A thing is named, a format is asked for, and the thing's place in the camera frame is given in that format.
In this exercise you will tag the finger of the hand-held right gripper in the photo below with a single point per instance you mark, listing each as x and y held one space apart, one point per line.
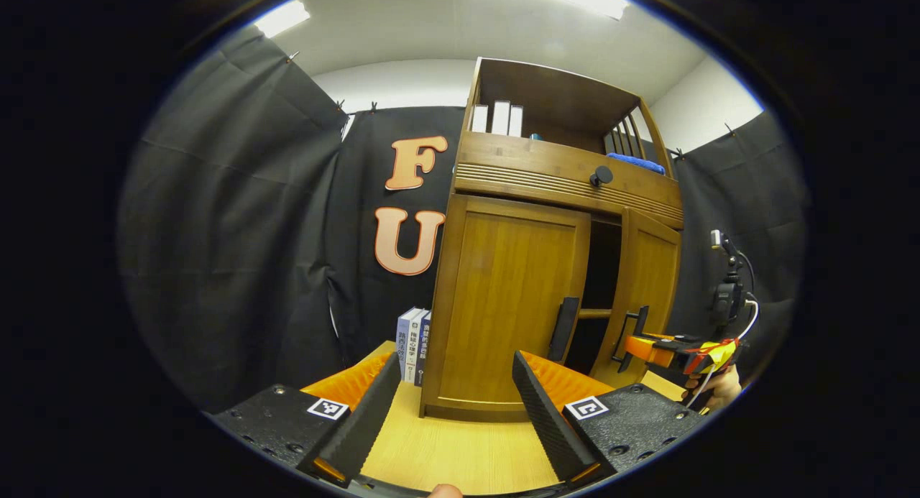
643 348

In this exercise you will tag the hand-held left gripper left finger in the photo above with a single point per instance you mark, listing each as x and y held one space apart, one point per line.
366 419

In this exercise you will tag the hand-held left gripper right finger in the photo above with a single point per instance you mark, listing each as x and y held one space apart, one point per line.
550 426

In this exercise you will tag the wooden cabinet door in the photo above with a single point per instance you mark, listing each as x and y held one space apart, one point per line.
650 268
503 304

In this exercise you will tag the wooden double-door shoe cabinet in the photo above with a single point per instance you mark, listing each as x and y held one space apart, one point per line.
546 88

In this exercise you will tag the white and blue book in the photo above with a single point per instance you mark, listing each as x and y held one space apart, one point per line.
407 343

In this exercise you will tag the dark blue book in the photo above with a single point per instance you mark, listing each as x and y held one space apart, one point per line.
424 347

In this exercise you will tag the blue cloth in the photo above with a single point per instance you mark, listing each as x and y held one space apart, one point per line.
636 162

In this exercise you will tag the black round drawer knob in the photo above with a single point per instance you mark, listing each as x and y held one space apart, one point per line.
601 176

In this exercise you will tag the ribbed wooden drawer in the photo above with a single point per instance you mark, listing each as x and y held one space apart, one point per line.
532 160

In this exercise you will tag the black backdrop cloth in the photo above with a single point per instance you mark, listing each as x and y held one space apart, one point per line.
230 232

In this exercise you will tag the small ceiling light panel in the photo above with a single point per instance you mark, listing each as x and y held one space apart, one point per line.
282 18

